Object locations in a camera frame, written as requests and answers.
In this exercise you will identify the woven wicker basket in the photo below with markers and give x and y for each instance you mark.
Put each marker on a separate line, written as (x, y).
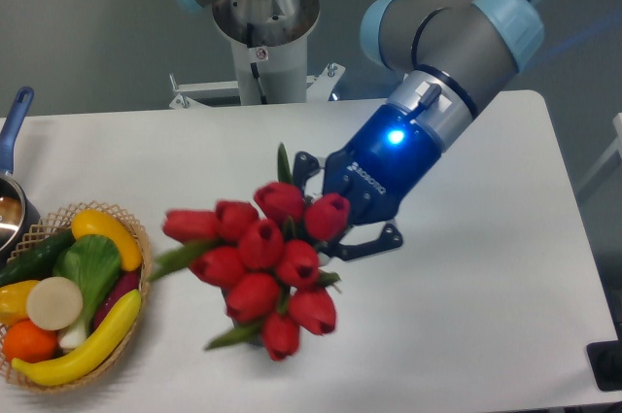
(54, 223)

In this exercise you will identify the black device at edge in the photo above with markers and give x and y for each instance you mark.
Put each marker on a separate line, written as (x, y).
(605, 360)

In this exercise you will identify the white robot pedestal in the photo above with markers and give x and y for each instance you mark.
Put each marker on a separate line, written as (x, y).
(264, 75)

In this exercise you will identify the long yellow banana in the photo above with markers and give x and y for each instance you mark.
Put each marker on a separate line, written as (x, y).
(88, 356)

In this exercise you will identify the green bok choy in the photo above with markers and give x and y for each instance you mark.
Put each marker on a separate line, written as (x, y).
(93, 263)

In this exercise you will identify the dark grey ribbed vase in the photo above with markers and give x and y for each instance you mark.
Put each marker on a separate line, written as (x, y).
(247, 307)

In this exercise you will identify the blue handled saucepan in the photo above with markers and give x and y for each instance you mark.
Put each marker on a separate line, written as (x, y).
(18, 214)

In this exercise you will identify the yellow bell pepper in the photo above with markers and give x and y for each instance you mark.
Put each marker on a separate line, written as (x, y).
(13, 299)

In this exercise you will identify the orange fruit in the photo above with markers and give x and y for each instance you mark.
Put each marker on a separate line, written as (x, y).
(27, 342)

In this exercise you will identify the purple sweet potato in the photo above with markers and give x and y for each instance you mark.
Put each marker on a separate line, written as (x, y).
(127, 282)

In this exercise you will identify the green cucumber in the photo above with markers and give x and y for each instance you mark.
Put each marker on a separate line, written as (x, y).
(38, 261)

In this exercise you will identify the beige round radish slice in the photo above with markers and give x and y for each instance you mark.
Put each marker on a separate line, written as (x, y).
(54, 303)

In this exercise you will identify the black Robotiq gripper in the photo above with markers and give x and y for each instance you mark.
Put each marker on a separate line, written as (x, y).
(374, 171)

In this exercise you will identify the white frame at right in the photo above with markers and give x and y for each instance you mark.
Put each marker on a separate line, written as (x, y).
(605, 165)

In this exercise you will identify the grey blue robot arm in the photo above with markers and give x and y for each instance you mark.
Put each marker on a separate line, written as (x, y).
(455, 56)

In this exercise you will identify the red tulip bouquet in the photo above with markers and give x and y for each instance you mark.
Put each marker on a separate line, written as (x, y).
(271, 241)

